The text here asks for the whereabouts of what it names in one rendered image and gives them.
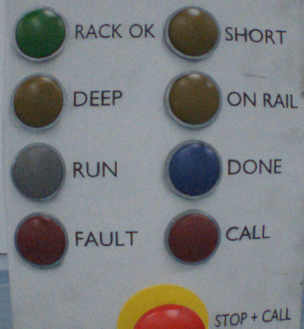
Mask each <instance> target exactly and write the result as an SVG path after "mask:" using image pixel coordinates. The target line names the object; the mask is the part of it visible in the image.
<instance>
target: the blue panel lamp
mask: <svg viewBox="0 0 304 329"><path fill-rule="evenodd" d="M219 175H220V163H219V160H218V156H217V154H216V153H215V152H214V151H213V150H212V149H211V148H210V147H209V146H206V145H203V144H200V143H190V144H187V145H184V146H182V147H180V148H179V149H178V150H177V151H176V152H175V153H174V155H172V157H171V159H170V163H169V177H170V181H171V183H172V185H174V186H175V187H176V189H177V190H179V191H180V192H182V193H184V194H187V195H188V196H189V195H200V194H204V193H206V192H209V191H210V190H211V189H212V188H213V187H214V186H215V185H216V182H217V181H218V178H219Z"/></svg>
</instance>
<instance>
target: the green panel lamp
mask: <svg viewBox="0 0 304 329"><path fill-rule="evenodd" d="M65 28H66V26H65V24H64V22H63V19H61V16H60V15H59V14H56V13H55V12H53V10H51V9H50V10H48V9H35V10H33V11H31V12H29V13H27V14H25V15H24V16H23V17H22V18H21V19H20V21H19V23H18V25H17V28H16V32H15V40H16V43H17V46H18V47H19V49H20V50H21V52H23V53H24V54H25V55H27V56H28V57H34V58H46V57H48V56H50V55H52V54H54V53H55V52H56V51H58V50H59V48H60V47H61V46H62V44H63V42H64V40H65V34H66V31H65Z"/></svg>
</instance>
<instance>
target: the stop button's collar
mask: <svg viewBox="0 0 304 329"><path fill-rule="evenodd" d="M171 303H175V304H180V305H183V306H185V307H188V308H191V309H192V310H193V311H194V312H196V313H197V314H199V317H200V318H201V320H203V322H204V324H205V326H206V329H209V325H210V324H209V316H208V313H207V309H206V305H205V304H204V303H203V302H202V301H201V300H200V298H199V297H198V296H196V295H195V294H194V293H193V292H192V291H191V290H189V289H187V288H184V287H182V286H180V285H175V284H155V285H152V286H149V287H146V288H145V289H143V290H140V291H139V292H137V293H136V294H133V295H132V296H131V297H130V298H129V299H128V300H127V302H125V304H124V305H123V306H122V309H121V311H120V313H119V315H118V317H117V322H116V326H117V329H133V328H134V325H135V323H136V321H137V320H138V319H139V318H140V317H141V316H142V315H143V314H144V313H146V312H147V311H149V310H150V309H152V308H155V307H157V306H159V305H163V304H171ZM266 312H271V311H270V310H266V311H265V312H264V313H263V316H262V318H263V321H264V322H268V321H270V320H265V319H264V315H265V313H266ZM244 314H245V318H243V315H244ZM274 314H276V316H274ZM233 315H235V314H232V315H231V316H230V319H229V320H230V324H232V325H233V326H235V325H237V323H238V322H239V321H240V315H239V314H236V315H237V316H238V319H239V320H238V321H237V323H235V324H234V323H232V321H231V319H232V316H233ZM218 316H220V317H221V315H220V314H218V315H217V316H216V320H217V322H219V323H218V324H219V325H218V326H217V325H215V327H220V321H219V320H218ZM222 316H225V318H224V326H226V317H227V316H229V314H222ZM246 318H247V313H245V312H243V313H241V325H242V320H244V319H246ZM273 318H278V315H277V311H276V309H274V312H273V315H272V317H271V321H272V319H273Z"/></svg>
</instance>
